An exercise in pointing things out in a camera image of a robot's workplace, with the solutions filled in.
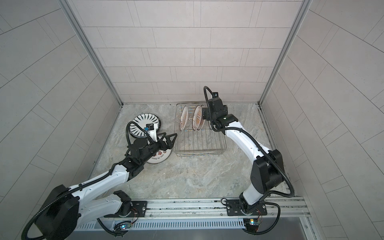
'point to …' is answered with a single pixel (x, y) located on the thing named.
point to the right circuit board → (251, 225)
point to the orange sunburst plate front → (184, 118)
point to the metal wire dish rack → (194, 136)
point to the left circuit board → (121, 228)
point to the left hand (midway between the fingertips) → (175, 133)
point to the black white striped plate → (142, 120)
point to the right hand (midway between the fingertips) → (211, 108)
